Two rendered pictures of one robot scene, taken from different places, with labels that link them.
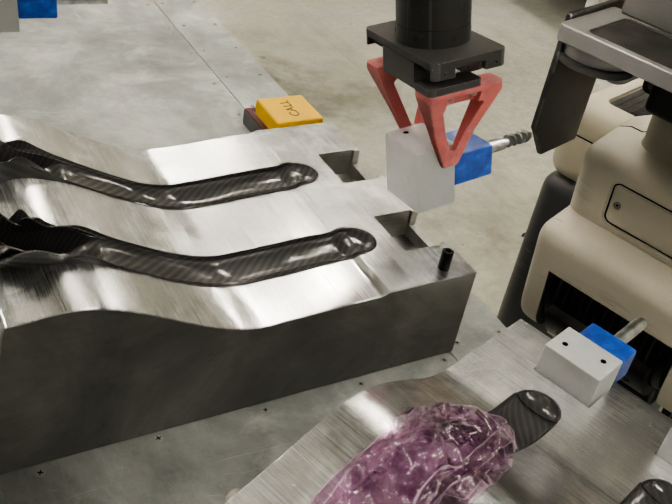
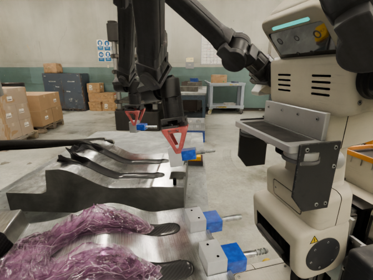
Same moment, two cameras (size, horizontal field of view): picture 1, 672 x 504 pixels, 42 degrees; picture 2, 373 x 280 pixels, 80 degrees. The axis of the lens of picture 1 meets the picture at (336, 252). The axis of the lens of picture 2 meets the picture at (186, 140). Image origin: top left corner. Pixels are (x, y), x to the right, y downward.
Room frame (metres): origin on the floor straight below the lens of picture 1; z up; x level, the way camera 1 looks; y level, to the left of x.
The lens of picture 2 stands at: (0.18, -0.44, 1.18)
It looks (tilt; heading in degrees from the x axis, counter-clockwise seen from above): 17 degrees down; 37
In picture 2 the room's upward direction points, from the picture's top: straight up
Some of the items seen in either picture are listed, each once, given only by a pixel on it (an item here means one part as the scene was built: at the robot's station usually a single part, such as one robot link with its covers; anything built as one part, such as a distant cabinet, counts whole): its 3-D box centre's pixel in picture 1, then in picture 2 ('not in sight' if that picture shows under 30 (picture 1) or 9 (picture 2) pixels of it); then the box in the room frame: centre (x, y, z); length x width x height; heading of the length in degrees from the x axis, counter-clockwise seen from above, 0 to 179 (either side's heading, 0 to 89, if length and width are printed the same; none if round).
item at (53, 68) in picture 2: not in sight; (53, 68); (3.34, 7.01, 1.26); 0.42 x 0.33 x 0.29; 122
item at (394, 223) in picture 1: (406, 246); (177, 180); (0.64, -0.06, 0.87); 0.05 x 0.05 x 0.04; 35
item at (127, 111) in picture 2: not in sight; (134, 115); (0.86, 0.39, 0.98); 0.07 x 0.07 x 0.09; 27
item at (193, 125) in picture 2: not in sight; (187, 124); (3.27, 1.88, 0.28); 0.61 x 0.41 x 0.15; 122
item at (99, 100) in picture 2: not in sight; (102, 96); (4.18, 5.86, 0.42); 0.86 x 0.33 x 0.83; 122
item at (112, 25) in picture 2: not in sight; (144, 78); (3.76, 3.48, 1.03); 1.54 x 0.94 x 2.06; 32
